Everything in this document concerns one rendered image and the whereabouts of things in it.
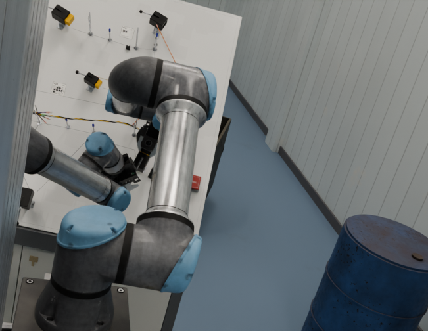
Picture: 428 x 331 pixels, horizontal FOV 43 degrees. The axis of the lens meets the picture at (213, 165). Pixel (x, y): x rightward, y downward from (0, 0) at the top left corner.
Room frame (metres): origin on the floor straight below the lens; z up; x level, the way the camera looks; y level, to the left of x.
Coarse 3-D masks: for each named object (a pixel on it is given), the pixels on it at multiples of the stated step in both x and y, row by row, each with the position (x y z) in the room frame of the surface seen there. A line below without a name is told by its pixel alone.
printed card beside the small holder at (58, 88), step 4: (56, 84) 1.93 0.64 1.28; (60, 84) 1.94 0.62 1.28; (64, 84) 1.94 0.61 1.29; (52, 88) 1.92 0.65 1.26; (56, 88) 1.93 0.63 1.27; (60, 88) 1.93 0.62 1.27; (64, 88) 1.93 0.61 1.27; (52, 92) 1.91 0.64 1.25; (56, 92) 1.92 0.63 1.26; (60, 92) 1.92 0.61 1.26; (64, 92) 1.92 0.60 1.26
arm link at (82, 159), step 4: (80, 156) 1.47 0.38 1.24; (84, 156) 1.46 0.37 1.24; (88, 156) 1.45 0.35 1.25; (80, 160) 1.45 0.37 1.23; (84, 160) 1.44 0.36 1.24; (88, 160) 1.44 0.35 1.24; (92, 160) 1.45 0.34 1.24; (88, 164) 1.44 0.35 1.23; (92, 164) 1.44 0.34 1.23; (96, 164) 1.45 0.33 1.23; (92, 168) 1.44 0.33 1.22; (96, 168) 1.45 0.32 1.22; (100, 168) 1.46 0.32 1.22; (100, 172) 1.46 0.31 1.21; (72, 192) 1.40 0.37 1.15; (76, 196) 1.42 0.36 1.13
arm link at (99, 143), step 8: (96, 136) 1.48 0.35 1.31; (104, 136) 1.48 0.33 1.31; (88, 144) 1.46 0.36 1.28; (96, 144) 1.46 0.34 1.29; (104, 144) 1.46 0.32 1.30; (112, 144) 1.49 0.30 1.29; (88, 152) 1.46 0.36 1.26; (96, 152) 1.44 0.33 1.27; (104, 152) 1.46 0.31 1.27; (112, 152) 1.49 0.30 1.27; (96, 160) 1.45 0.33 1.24; (104, 160) 1.47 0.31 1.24; (112, 160) 1.50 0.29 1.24
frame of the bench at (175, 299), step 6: (174, 294) 1.69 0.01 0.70; (180, 294) 1.70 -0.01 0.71; (174, 300) 1.69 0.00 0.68; (180, 300) 1.70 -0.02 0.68; (168, 306) 1.69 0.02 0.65; (174, 306) 1.70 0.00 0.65; (168, 312) 1.69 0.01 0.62; (174, 312) 1.70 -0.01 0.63; (168, 318) 1.69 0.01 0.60; (174, 318) 1.70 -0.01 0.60; (162, 324) 1.70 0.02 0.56; (168, 324) 1.70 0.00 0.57; (162, 330) 1.69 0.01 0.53; (168, 330) 1.70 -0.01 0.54
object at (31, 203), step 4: (24, 188) 1.59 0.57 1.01; (28, 188) 1.59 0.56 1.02; (24, 192) 1.58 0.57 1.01; (28, 192) 1.59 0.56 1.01; (32, 192) 1.60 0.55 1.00; (24, 196) 1.57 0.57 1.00; (28, 196) 1.58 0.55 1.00; (32, 196) 1.61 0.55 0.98; (20, 200) 1.57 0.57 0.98; (24, 200) 1.57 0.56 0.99; (28, 200) 1.57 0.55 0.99; (32, 200) 1.66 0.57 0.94; (20, 204) 1.56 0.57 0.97; (24, 204) 1.56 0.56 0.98; (28, 204) 1.57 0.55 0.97; (32, 204) 1.65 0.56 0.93; (20, 208) 1.56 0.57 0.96; (24, 208) 1.58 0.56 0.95; (28, 208) 1.58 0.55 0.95
